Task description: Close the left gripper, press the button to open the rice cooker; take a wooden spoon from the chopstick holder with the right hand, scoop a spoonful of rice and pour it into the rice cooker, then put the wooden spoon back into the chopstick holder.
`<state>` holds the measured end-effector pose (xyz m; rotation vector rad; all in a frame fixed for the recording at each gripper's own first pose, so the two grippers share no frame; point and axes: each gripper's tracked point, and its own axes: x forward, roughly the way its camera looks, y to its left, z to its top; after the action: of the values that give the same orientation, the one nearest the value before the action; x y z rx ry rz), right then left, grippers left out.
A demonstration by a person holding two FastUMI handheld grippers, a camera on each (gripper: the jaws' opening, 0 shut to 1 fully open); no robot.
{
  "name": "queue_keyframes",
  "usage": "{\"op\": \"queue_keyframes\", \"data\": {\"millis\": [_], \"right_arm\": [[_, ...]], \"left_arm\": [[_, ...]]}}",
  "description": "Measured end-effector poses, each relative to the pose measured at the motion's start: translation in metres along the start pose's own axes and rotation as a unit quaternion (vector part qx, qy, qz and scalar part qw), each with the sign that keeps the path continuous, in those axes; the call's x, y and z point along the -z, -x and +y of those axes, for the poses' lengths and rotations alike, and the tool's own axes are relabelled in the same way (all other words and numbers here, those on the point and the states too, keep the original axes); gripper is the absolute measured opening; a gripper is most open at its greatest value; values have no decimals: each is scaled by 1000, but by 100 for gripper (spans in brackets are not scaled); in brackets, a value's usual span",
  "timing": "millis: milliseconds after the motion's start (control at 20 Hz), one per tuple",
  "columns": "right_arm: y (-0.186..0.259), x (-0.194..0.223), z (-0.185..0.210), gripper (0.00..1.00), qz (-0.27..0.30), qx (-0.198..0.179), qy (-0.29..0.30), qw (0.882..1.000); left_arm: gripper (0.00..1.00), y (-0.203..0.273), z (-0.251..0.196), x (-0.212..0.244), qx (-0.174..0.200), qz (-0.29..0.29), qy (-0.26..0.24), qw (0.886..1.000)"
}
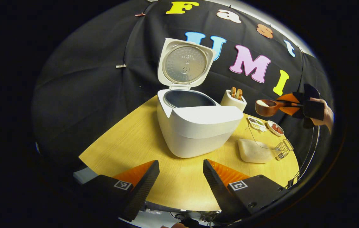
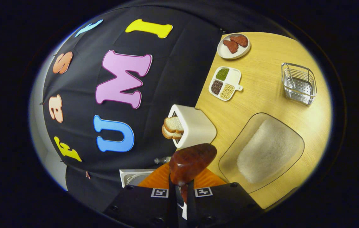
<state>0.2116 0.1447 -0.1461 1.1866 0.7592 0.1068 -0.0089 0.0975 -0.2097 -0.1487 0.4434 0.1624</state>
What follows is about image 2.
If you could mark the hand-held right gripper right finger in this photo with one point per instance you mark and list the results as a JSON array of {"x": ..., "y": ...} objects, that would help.
[{"x": 223, "y": 205}]

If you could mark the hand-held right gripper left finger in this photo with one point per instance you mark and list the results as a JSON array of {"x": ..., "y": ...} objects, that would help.
[{"x": 141, "y": 205}]

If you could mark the white rice cooker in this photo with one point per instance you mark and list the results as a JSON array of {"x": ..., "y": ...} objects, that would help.
[{"x": 131, "y": 177}]

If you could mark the clear glass tray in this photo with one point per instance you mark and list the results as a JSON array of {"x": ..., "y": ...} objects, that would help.
[{"x": 230, "y": 158}]

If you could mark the small glass bottle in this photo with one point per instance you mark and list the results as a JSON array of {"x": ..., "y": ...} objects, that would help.
[{"x": 162, "y": 160}]

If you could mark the pink cloth clip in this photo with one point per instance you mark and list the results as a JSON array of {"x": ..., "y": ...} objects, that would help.
[{"x": 87, "y": 175}]

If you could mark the white toaster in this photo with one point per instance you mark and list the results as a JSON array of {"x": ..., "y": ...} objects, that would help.
[{"x": 198, "y": 126}]

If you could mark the white divided grain dish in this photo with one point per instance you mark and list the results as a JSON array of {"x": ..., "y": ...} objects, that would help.
[{"x": 233, "y": 77}]

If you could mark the black backdrop cloth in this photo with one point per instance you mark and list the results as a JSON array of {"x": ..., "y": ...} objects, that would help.
[{"x": 173, "y": 72}]

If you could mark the white round plate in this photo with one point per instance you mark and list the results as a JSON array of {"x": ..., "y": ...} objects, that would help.
[{"x": 227, "y": 53}]

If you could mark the red meat piece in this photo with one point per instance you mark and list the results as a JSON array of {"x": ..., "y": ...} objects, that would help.
[
  {"x": 241, "y": 40},
  {"x": 231, "y": 47}
]

